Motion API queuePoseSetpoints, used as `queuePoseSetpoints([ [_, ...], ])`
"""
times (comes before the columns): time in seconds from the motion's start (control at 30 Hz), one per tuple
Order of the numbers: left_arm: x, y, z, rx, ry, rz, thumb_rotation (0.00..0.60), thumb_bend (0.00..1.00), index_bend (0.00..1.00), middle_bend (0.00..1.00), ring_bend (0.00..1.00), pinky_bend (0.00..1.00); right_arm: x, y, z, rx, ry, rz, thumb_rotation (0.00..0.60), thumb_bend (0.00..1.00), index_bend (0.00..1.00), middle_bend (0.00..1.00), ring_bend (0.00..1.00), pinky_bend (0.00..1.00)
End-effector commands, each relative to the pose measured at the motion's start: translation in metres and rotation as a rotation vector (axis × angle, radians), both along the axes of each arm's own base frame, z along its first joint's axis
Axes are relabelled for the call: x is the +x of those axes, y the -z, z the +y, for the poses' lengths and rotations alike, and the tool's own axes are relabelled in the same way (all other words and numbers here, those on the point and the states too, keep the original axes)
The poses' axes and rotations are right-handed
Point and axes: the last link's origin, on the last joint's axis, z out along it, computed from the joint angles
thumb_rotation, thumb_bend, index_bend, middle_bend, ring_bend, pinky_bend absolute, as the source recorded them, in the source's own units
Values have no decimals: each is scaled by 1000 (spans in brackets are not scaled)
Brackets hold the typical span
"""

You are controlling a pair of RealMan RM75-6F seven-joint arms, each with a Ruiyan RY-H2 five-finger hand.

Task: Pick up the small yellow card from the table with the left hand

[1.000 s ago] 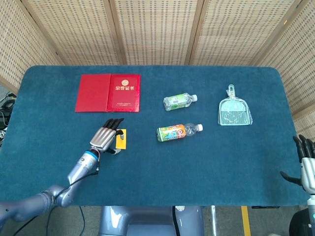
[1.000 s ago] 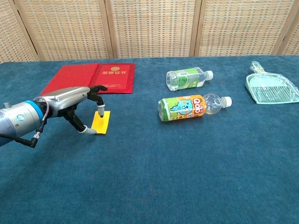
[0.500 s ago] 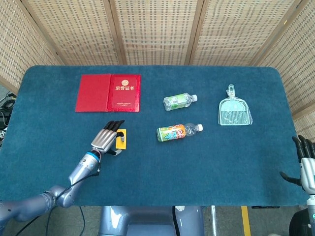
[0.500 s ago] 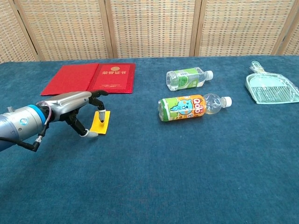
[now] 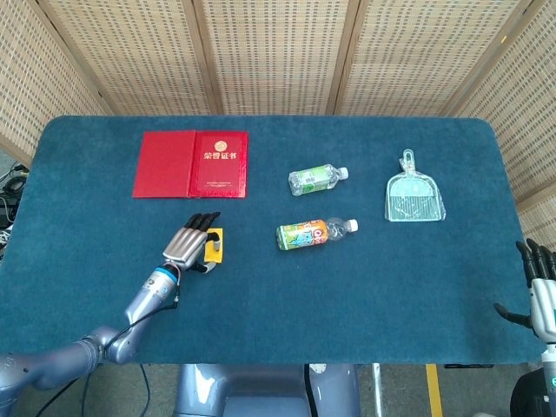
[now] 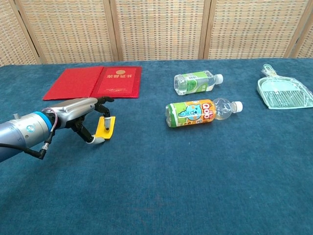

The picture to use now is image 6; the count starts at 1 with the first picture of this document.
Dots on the woven folding screen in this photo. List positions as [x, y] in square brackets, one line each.
[156, 29]

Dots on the orange juice bottle cartoon label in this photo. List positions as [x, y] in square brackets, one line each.
[195, 112]

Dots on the red certificate folder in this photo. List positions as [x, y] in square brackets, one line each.
[95, 82]

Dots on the clear bottle green label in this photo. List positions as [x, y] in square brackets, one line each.
[194, 82]

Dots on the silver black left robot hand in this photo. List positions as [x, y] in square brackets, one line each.
[73, 110]

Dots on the mint green dustpan set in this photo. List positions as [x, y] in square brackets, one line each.
[284, 91]

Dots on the blue table cloth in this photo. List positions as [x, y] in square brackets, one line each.
[171, 171]

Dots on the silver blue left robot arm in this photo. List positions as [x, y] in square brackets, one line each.
[22, 132]

